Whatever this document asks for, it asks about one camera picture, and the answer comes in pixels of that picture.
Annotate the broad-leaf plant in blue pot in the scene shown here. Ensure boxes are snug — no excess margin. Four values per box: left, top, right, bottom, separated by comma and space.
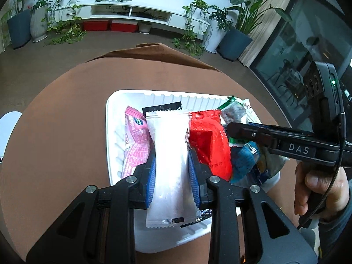
217, 0, 295, 62

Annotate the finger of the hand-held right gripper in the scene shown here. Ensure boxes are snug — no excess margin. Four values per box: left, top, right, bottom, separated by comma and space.
225, 122, 279, 155

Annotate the tall plant in blue pot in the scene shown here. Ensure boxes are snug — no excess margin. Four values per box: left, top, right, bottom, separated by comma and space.
0, 0, 37, 49

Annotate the pink snack packet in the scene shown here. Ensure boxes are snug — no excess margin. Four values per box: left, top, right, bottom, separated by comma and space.
121, 106, 155, 180

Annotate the light blue snack packet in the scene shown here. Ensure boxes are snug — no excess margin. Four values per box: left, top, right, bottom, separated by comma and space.
229, 141, 262, 187

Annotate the black cable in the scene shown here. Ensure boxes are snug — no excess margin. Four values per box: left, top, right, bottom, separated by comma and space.
298, 112, 346, 228

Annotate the person's right forearm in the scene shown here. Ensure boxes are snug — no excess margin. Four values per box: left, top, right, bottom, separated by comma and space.
316, 180, 352, 256

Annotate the trailing vine plant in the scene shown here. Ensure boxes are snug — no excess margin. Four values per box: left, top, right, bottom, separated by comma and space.
45, 0, 88, 45

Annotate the hanging vine plant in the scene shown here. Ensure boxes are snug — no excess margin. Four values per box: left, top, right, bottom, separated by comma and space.
173, 0, 213, 57

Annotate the beige curtain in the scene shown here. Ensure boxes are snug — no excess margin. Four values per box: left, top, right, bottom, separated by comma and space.
239, 0, 298, 69

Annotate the green white snack packet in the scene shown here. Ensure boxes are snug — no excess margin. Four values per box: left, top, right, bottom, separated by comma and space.
217, 96, 262, 147

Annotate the glass sliding door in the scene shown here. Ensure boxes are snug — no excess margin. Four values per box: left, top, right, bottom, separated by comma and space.
250, 0, 352, 134

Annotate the red snack bag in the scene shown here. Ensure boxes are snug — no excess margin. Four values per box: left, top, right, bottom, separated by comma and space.
188, 109, 234, 182

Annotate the white television cabinet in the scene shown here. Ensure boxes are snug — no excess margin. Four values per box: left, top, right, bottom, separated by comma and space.
52, 2, 213, 37

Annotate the red storage box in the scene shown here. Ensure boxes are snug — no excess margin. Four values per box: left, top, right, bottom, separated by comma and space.
82, 20, 108, 32
110, 20, 138, 33

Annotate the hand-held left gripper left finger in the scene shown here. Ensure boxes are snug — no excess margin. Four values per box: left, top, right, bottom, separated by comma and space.
26, 153, 157, 264

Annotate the white round stool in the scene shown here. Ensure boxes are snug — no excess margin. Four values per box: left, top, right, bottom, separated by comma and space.
0, 111, 23, 163

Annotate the round brown table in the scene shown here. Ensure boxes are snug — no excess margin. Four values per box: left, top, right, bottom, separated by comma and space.
0, 42, 301, 264

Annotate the person's right hand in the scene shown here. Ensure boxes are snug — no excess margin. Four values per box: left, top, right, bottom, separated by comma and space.
294, 161, 352, 223

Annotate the small plant in white pot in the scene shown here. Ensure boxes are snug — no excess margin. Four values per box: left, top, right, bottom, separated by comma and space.
204, 5, 235, 53

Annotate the white plastic tray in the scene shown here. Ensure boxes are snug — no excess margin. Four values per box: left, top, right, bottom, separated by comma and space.
105, 89, 281, 253

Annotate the plant in white ribbed pot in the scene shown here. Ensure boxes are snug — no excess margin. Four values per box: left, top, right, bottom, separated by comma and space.
30, 0, 53, 43

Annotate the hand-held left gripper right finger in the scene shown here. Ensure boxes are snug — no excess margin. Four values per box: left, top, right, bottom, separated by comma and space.
188, 148, 318, 264

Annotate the blue yellow snack packet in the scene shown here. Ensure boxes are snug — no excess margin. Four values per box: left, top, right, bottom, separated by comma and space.
254, 150, 287, 185

